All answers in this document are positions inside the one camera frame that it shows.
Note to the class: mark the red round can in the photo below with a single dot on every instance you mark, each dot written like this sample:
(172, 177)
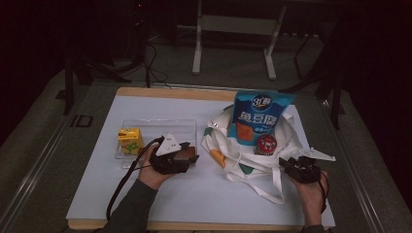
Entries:
(265, 145)

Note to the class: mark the blue snack bag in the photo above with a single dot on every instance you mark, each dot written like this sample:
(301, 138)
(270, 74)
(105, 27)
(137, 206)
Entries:
(259, 110)

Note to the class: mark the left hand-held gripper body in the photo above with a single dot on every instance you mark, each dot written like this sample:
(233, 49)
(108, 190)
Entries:
(166, 161)

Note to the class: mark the person's right hand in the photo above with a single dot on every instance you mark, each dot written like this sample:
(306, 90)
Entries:
(309, 197)

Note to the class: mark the white table mat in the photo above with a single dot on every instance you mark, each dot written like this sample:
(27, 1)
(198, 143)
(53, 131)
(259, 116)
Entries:
(200, 194)

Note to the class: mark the black tripod stand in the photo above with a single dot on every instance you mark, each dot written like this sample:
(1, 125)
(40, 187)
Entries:
(68, 84)

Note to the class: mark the person's left hand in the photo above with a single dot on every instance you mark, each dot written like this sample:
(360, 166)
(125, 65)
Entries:
(150, 176)

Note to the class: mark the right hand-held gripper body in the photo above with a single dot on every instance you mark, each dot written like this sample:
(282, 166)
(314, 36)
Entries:
(304, 171)

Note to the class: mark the white metal stand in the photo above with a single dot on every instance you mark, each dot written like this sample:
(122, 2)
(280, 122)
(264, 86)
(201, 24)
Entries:
(236, 24)

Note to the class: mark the black metal stand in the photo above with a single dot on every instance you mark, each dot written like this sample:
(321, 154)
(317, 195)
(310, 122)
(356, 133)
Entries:
(336, 97)

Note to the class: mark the clear plastic box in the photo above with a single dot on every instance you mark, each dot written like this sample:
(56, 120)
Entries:
(155, 129)

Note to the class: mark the white tote bag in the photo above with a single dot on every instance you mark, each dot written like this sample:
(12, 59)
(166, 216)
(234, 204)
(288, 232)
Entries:
(226, 152)

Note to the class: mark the yellow drink carton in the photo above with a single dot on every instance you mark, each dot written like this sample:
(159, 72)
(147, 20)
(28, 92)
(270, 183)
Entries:
(129, 140)

